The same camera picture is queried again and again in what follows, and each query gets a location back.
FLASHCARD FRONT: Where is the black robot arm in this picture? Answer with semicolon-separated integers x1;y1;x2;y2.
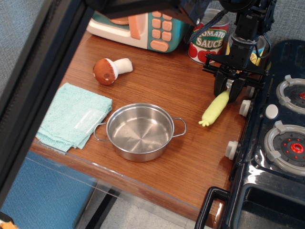
93;0;276;102

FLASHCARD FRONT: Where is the spoon with yellow-green handle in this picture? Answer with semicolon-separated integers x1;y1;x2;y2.
198;80;234;127

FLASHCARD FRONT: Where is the stainless steel pot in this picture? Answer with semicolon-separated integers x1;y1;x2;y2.
93;103;187;162

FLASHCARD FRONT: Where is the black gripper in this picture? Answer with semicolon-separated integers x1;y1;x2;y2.
203;35;271;103

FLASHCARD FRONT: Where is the pineapple slices tin can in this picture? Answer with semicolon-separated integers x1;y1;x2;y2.
224;32;268;73

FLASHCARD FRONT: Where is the black braided cable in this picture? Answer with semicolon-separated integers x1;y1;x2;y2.
183;9;228;45

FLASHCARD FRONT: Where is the tomato sauce tin can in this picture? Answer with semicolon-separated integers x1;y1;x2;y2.
188;15;230;63

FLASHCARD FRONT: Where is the toy microwave teal and cream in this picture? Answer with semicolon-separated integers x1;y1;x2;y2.
87;11;189;53

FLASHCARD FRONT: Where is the black toy stove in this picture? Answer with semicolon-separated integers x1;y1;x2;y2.
195;40;305;229

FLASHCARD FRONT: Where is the plush brown mushroom toy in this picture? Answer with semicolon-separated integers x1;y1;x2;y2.
92;58;133;85

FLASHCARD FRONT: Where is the light teal folded cloth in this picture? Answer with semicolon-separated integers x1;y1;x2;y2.
36;83;112;153

